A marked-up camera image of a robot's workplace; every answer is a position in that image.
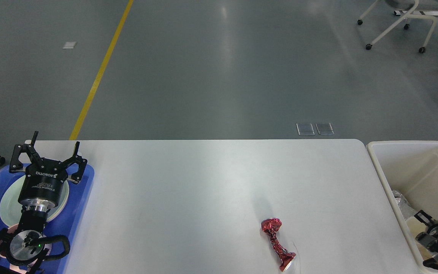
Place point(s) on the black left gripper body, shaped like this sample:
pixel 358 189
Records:
pixel 42 185

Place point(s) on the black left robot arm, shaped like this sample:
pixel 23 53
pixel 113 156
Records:
pixel 34 217

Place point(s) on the white rolling chair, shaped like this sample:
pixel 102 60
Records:
pixel 406 10

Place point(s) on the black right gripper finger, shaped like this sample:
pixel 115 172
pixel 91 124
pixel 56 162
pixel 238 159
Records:
pixel 425 219

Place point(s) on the beige plastic bin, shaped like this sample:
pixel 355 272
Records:
pixel 410 167

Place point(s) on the red foil wrapper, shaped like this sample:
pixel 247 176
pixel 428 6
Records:
pixel 271 227

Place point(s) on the foil sheet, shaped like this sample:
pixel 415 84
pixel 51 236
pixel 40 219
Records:
pixel 404 206

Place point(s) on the white paper cup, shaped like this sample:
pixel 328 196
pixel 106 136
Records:
pixel 415 226

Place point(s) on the blue plastic tray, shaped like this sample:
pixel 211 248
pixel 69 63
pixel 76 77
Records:
pixel 66 222

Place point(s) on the mint green plate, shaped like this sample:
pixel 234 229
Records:
pixel 10 208

